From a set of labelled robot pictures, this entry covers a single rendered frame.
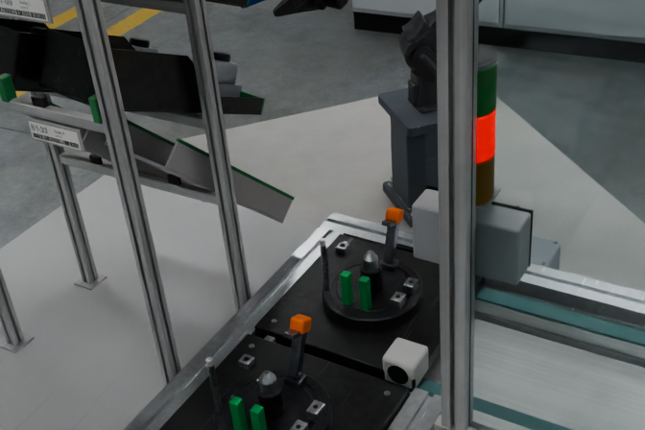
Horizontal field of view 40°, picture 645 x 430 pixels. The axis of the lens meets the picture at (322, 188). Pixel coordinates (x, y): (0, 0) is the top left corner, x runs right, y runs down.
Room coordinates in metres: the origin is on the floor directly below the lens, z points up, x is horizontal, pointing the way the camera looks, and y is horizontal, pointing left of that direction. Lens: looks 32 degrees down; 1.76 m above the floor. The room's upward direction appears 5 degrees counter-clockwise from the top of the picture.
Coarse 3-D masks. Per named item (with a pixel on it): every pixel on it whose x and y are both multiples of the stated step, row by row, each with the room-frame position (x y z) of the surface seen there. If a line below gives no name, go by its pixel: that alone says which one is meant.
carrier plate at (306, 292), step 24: (336, 240) 1.12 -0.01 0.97; (360, 240) 1.12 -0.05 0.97; (312, 264) 1.07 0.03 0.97; (336, 264) 1.06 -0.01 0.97; (408, 264) 1.04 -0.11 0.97; (432, 264) 1.04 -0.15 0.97; (312, 288) 1.01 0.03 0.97; (432, 288) 0.98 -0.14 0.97; (288, 312) 0.96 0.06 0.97; (312, 312) 0.96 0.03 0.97; (432, 312) 0.93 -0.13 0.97; (264, 336) 0.93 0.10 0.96; (312, 336) 0.91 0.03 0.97; (336, 336) 0.90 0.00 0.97; (360, 336) 0.90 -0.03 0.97; (384, 336) 0.89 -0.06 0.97; (408, 336) 0.89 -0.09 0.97; (432, 336) 0.88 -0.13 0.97; (336, 360) 0.87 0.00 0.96; (360, 360) 0.85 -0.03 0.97; (432, 360) 0.85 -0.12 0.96
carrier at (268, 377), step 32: (256, 352) 0.88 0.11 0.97; (288, 352) 0.88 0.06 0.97; (224, 384) 0.83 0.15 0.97; (256, 384) 0.81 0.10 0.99; (288, 384) 0.80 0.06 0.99; (320, 384) 0.80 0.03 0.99; (352, 384) 0.81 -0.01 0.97; (384, 384) 0.81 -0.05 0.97; (192, 416) 0.78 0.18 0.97; (224, 416) 0.76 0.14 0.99; (256, 416) 0.71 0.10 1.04; (288, 416) 0.75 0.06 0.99; (320, 416) 0.74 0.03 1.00; (352, 416) 0.76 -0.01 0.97; (384, 416) 0.75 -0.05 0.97
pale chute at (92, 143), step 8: (48, 120) 1.20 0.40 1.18; (80, 128) 1.24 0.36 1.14; (88, 136) 1.10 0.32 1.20; (96, 136) 1.11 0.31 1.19; (104, 136) 1.12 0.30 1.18; (88, 144) 1.10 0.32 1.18; (96, 144) 1.11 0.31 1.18; (104, 144) 1.12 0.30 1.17; (96, 152) 1.11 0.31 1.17; (104, 152) 1.12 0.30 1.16; (136, 160) 1.15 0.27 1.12; (144, 168) 1.16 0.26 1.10; (152, 168) 1.17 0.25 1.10; (160, 176) 1.18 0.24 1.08; (192, 184) 1.22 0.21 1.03
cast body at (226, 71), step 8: (216, 56) 1.17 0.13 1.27; (224, 56) 1.17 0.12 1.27; (216, 64) 1.15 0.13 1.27; (224, 64) 1.16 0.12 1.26; (232, 64) 1.16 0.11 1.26; (224, 72) 1.15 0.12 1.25; (232, 72) 1.16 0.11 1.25; (224, 80) 1.15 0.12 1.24; (232, 80) 1.16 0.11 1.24; (224, 88) 1.15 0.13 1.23; (232, 88) 1.16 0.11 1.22; (240, 88) 1.17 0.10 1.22; (232, 96) 1.16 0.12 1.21
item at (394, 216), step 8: (392, 208) 1.04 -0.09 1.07; (392, 216) 1.03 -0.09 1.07; (400, 216) 1.03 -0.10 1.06; (384, 224) 1.02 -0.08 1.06; (392, 224) 1.02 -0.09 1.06; (392, 232) 1.02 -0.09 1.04; (392, 240) 1.02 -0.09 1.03; (392, 248) 1.02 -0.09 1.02; (384, 256) 1.02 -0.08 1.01; (392, 256) 1.01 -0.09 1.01
